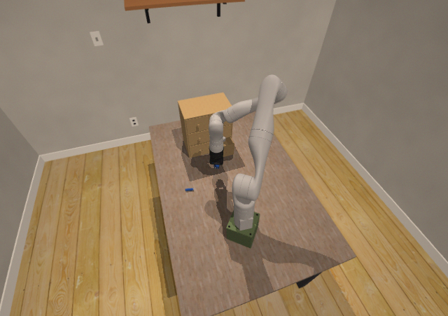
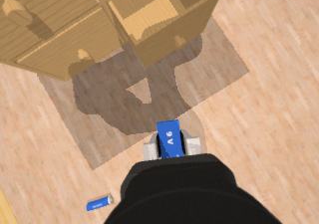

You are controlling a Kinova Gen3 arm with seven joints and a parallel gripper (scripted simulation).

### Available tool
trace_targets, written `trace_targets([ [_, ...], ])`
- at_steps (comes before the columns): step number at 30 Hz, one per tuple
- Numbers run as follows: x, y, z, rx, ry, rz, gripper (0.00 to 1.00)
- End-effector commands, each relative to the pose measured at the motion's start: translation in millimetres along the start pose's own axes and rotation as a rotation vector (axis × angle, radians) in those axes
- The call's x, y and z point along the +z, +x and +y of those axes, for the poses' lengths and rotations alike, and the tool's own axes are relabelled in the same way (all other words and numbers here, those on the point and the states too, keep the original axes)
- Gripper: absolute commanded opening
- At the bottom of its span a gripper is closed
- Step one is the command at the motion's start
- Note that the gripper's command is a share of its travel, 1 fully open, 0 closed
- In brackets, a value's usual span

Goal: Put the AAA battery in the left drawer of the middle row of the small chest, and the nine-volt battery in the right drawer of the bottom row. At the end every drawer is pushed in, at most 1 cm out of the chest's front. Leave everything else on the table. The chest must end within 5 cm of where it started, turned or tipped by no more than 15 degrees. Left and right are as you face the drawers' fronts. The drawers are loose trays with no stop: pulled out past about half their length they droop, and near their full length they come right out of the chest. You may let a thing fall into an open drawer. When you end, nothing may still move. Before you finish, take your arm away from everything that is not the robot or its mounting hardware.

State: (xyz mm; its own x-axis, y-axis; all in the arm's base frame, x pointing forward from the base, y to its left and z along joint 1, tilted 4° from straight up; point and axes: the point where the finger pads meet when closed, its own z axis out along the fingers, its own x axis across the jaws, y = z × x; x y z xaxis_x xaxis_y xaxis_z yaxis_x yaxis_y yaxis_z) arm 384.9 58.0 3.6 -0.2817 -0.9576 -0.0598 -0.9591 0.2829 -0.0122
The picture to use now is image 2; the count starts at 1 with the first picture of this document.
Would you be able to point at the blue battery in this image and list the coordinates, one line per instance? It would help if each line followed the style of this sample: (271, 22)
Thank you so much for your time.
(169, 138)
(99, 203)

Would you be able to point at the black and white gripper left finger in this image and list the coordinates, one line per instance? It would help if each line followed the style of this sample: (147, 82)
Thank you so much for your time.
(151, 149)

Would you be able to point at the small brown wooden chest of drawers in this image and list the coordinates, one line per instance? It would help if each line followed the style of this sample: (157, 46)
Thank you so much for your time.
(14, 63)

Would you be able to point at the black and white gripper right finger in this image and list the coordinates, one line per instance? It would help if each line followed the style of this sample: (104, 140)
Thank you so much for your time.
(190, 144)

